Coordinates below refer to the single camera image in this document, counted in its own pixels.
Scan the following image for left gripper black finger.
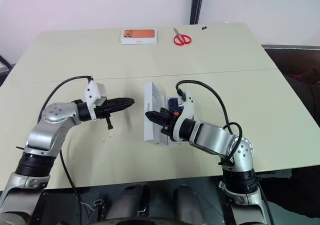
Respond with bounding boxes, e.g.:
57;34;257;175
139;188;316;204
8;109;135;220
111;97;136;106
112;102;135;113

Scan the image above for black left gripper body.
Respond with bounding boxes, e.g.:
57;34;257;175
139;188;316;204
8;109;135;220
94;98;115;131

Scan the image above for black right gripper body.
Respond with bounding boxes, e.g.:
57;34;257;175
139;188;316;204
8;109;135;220
160;109;182;140

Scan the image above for dark blue smartphone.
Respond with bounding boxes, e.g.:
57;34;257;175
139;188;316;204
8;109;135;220
166;96;185;114

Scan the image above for white phone box lid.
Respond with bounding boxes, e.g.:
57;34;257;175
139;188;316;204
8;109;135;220
143;81;169;146

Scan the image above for white box with orange phone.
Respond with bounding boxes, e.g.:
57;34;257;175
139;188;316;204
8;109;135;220
121;28;159;46

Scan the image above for dark rounded shape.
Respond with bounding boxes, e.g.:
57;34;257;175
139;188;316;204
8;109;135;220
104;184;151;222

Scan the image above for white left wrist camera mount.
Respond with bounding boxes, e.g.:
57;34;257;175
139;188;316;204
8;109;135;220
83;80;108;122

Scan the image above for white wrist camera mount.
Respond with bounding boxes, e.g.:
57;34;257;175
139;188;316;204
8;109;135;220
83;80;108;122
173;89;196;142

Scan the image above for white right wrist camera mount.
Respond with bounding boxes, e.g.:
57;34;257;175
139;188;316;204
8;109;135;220
173;89;196;142

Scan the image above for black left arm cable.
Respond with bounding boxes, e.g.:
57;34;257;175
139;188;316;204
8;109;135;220
36;75;95;211

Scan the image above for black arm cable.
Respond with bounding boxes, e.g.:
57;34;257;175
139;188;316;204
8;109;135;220
36;75;95;211
175;79;244;166

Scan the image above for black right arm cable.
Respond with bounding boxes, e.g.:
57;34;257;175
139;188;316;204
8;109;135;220
175;79;244;166

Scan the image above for red handled scissors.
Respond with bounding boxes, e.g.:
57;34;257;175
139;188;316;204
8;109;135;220
172;27;193;47

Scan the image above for thin white cable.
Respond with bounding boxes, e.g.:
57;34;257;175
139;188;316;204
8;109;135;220
79;200;97;215

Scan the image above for grey metal frame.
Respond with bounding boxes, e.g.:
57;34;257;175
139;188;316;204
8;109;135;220
0;54;16;74

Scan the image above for dark vertical post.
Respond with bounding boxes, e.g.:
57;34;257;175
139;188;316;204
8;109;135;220
189;0;206;25

